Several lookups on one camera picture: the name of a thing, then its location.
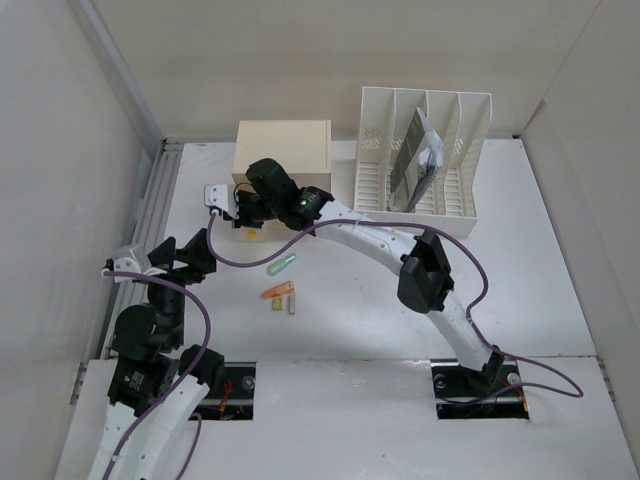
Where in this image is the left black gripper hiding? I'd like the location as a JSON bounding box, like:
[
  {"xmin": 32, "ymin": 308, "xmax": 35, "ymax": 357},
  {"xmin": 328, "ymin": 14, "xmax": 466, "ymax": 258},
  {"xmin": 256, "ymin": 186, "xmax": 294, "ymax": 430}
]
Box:
[{"xmin": 144, "ymin": 227, "xmax": 214, "ymax": 346}]

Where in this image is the cream drawer cabinet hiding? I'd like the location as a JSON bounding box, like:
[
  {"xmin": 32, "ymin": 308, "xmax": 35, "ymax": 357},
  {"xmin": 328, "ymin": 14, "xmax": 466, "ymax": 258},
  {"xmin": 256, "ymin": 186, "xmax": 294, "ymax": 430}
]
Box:
[{"xmin": 232, "ymin": 120, "xmax": 333, "ymax": 241}]

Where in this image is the grey setup guide booklet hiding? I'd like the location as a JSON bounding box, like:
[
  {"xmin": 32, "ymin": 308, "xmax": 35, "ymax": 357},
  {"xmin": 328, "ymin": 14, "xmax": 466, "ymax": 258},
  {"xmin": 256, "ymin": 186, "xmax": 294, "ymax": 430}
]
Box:
[{"xmin": 388, "ymin": 107, "xmax": 444, "ymax": 213}]

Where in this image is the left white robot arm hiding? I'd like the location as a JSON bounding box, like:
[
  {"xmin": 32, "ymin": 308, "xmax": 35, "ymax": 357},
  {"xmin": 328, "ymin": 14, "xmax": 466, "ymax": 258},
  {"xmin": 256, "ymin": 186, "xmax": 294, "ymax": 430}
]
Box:
[{"xmin": 89, "ymin": 229, "xmax": 232, "ymax": 479}]

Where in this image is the green highlighter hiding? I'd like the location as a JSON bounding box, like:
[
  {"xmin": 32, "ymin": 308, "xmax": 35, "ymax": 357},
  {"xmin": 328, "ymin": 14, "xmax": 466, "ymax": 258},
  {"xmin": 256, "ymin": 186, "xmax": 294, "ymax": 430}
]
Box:
[{"xmin": 267, "ymin": 253, "xmax": 297, "ymax": 276}]

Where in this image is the orange highlighter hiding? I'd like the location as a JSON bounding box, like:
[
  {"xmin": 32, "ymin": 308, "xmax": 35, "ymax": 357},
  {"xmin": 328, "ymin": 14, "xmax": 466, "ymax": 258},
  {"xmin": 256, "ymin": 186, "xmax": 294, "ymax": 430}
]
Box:
[{"xmin": 260, "ymin": 281, "xmax": 295, "ymax": 300}]

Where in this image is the grey eraser stick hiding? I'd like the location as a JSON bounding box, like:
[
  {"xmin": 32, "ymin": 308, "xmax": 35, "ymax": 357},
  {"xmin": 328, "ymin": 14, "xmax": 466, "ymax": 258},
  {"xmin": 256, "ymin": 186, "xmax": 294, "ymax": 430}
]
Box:
[{"xmin": 288, "ymin": 292, "xmax": 296, "ymax": 315}]

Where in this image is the small yellow eraser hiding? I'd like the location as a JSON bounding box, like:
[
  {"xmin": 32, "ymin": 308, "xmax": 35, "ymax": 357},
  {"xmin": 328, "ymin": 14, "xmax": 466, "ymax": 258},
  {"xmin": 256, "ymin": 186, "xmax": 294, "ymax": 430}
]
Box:
[{"xmin": 271, "ymin": 297, "xmax": 283, "ymax": 311}]

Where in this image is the white file organizer rack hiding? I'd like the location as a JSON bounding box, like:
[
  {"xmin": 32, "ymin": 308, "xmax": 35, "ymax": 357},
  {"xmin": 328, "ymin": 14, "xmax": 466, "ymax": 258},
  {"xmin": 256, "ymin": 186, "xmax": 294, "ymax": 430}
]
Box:
[{"xmin": 354, "ymin": 86, "xmax": 492, "ymax": 238}]

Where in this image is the aluminium frame rail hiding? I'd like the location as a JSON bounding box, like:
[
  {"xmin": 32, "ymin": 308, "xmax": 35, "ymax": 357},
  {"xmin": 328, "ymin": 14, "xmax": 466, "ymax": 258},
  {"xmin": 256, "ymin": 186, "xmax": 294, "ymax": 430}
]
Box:
[{"xmin": 66, "ymin": 1, "xmax": 162, "ymax": 359}]

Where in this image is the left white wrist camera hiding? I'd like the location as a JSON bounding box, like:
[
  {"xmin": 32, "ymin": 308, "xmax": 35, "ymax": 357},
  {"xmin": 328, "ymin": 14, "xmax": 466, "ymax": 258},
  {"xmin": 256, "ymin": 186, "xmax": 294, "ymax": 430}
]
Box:
[{"xmin": 101, "ymin": 244, "xmax": 151, "ymax": 283}]

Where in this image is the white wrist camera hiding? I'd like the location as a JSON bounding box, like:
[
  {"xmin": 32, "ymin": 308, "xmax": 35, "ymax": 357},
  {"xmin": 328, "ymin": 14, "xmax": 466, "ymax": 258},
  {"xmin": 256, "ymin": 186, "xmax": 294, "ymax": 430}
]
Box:
[
  {"xmin": 204, "ymin": 184, "xmax": 236, "ymax": 218},
  {"xmin": 101, "ymin": 244, "xmax": 151, "ymax": 283}
]

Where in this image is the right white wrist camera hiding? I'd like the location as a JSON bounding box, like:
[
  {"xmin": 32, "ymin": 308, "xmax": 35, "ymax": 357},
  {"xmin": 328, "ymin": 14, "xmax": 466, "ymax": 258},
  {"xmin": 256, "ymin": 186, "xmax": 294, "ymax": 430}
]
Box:
[{"xmin": 204, "ymin": 184, "xmax": 236, "ymax": 218}]

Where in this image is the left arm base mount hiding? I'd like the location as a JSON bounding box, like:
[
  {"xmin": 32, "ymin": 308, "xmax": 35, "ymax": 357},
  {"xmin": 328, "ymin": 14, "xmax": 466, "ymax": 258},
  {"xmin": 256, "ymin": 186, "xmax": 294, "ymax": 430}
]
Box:
[{"xmin": 195, "ymin": 362, "xmax": 256, "ymax": 421}]

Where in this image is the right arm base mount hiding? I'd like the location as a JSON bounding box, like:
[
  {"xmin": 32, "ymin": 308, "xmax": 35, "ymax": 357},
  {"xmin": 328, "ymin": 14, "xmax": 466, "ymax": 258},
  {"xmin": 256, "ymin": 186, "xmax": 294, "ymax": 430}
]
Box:
[{"xmin": 431, "ymin": 361, "xmax": 529, "ymax": 420}]

